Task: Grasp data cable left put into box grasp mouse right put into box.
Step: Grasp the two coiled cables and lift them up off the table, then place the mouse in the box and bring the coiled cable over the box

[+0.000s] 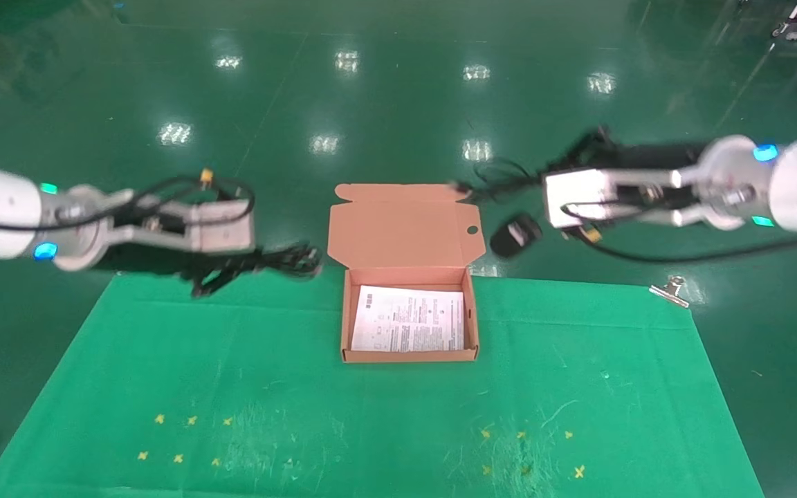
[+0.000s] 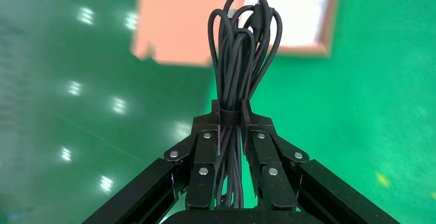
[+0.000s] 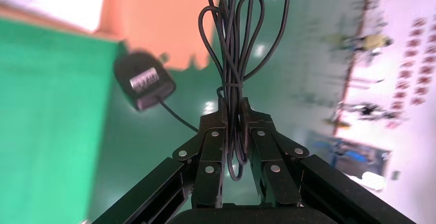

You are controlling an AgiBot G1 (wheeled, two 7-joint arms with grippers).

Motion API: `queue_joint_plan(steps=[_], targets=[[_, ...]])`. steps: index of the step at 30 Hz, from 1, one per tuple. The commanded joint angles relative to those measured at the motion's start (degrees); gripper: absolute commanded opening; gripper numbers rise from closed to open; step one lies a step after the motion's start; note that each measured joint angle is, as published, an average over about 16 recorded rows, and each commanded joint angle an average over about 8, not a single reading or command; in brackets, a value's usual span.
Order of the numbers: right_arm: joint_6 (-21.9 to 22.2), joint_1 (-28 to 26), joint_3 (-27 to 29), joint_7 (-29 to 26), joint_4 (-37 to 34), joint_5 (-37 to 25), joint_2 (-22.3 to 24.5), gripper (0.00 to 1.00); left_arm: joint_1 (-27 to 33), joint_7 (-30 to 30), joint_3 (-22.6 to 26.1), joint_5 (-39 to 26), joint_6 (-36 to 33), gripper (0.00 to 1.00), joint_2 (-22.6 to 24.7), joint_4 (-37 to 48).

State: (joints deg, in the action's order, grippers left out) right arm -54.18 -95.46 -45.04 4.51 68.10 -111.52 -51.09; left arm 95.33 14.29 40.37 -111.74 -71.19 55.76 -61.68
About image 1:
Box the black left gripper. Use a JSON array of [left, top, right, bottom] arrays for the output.
[[111, 243, 283, 299]]

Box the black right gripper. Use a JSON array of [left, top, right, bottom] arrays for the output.
[[546, 126, 708, 175]]

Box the black wired mouse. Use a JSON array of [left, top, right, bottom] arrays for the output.
[[448, 158, 560, 260]]

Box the orange cardboard box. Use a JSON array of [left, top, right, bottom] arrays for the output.
[[327, 183, 486, 364]]

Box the silver binder clip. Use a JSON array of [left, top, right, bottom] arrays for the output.
[[649, 275, 691, 308]]

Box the white printed manual sheet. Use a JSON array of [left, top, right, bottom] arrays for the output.
[[350, 286, 466, 353]]

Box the green cloth mat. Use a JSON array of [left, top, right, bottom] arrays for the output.
[[0, 272, 766, 498]]

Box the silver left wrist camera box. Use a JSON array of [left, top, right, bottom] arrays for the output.
[[181, 201, 256, 253]]

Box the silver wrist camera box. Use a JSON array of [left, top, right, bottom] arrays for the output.
[[181, 201, 256, 253], [542, 168, 615, 229]]

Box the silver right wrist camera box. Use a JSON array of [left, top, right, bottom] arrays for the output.
[[542, 168, 615, 229]]

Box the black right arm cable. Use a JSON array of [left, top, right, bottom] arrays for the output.
[[560, 199, 797, 264]]

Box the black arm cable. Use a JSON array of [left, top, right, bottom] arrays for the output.
[[0, 168, 256, 232], [560, 199, 797, 264]]

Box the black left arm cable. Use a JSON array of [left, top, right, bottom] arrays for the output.
[[0, 168, 256, 232]]

